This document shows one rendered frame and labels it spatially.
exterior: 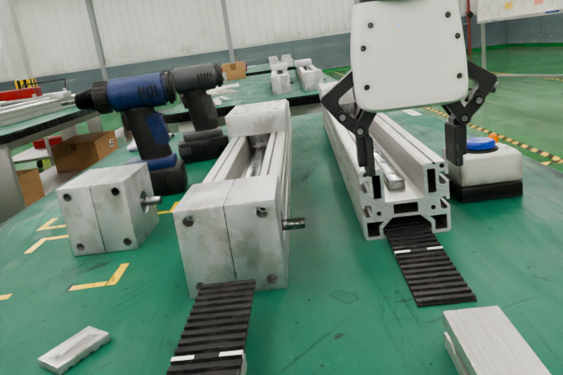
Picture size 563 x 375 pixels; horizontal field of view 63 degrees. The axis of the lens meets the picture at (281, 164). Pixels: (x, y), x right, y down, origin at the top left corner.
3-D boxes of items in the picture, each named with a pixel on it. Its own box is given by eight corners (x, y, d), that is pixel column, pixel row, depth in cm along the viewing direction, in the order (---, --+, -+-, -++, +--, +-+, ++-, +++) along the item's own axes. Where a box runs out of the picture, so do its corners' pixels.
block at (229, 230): (312, 285, 46) (299, 196, 43) (189, 299, 46) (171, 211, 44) (309, 247, 54) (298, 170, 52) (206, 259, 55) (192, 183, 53)
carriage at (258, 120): (289, 145, 84) (284, 108, 82) (230, 152, 85) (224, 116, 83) (290, 129, 99) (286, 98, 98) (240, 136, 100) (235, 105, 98)
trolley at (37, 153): (57, 180, 477) (31, 83, 452) (3, 188, 473) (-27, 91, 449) (88, 158, 577) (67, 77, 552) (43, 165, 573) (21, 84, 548)
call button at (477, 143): (500, 155, 61) (500, 141, 61) (470, 159, 61) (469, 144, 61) (488, 148, 65) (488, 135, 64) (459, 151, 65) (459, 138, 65)
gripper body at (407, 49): (348, -15, 38) (360, 117, 41) (472, -33, 38) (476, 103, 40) (339, -5, 46) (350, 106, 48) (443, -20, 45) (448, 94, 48)
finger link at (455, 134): (453, 98, 43) (456, 167, 44) (488, 94, 42) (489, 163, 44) (442, 95, 46) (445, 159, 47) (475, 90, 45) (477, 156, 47)
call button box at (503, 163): (524, 196, 60) (523, 150, 59) (449, 205, 61) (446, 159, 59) (498, 179, 68) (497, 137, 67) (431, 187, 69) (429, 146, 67)
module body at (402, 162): (451, 230, 53) (447, 160, 51) (364, 240, 54) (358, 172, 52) (358, 120, 131) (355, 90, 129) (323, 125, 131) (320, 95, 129)
